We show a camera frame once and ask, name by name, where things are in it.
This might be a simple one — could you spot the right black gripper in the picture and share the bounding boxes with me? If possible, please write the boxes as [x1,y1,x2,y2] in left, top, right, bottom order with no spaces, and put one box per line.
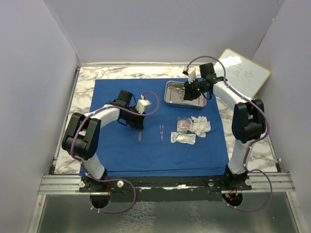
[184,78,206,101]

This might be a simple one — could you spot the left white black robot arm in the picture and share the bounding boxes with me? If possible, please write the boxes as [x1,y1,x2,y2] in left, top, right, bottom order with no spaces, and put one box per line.
[61,90,152,192]

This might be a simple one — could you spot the silver metal tweezers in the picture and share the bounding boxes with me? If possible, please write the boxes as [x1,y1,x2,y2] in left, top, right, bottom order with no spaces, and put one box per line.
[159,124,164,142]

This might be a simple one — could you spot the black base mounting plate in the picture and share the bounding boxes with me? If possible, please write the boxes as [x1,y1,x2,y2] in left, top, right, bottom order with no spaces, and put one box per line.
[79,175,252,202]

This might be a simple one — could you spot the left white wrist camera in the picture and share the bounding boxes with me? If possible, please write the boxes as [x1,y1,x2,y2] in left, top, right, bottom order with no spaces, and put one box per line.
[135,99,152,114]

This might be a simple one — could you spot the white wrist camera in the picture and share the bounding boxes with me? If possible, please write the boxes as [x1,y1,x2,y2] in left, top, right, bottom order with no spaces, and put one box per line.
[135,99,152,114]
[187,68,197,84]

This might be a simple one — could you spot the blue surgical drape cloth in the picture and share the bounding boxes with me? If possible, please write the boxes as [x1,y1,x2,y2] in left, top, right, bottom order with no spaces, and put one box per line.
[90,79,229,177]

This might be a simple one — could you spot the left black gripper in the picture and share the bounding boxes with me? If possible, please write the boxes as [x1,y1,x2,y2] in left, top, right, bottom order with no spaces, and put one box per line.
[122,106,146,130]

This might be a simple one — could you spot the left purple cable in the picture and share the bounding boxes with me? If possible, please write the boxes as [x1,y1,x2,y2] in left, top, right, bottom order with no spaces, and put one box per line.
[70,91,160,214]

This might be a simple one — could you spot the stainless steel instrument tray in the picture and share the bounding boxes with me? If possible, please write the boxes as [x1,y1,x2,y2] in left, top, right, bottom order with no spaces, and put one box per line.
[164,81,207,109]

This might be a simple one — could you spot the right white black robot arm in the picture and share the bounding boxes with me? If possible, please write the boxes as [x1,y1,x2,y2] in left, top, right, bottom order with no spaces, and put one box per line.
[183,63,268,190]

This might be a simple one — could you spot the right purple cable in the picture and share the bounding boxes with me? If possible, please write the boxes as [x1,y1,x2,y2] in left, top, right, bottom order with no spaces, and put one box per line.
[182,55,274,212]

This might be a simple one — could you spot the purple patterned packet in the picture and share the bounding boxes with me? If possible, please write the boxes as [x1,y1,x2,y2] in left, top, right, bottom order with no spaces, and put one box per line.
[176,117,193,133]

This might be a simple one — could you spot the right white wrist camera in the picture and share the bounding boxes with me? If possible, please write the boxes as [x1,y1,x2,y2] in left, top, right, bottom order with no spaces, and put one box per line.
[187,68,197,84]

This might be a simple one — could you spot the white gauze pieces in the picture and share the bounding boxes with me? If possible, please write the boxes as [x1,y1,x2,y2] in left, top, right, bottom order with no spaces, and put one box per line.
[189,116,211,138]

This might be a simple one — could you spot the clear green suture packet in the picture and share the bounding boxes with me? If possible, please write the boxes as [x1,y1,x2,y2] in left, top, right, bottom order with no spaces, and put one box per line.
[171,132,196,145]

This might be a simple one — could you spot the purple cable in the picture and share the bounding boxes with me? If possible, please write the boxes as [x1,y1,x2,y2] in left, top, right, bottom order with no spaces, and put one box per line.
[70,91,160,214]
[182,55,274,212]

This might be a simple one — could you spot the small whiteboard with wooden frame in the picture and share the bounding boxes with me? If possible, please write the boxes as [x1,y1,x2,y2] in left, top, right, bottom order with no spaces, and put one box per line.
[214,49,271,97]

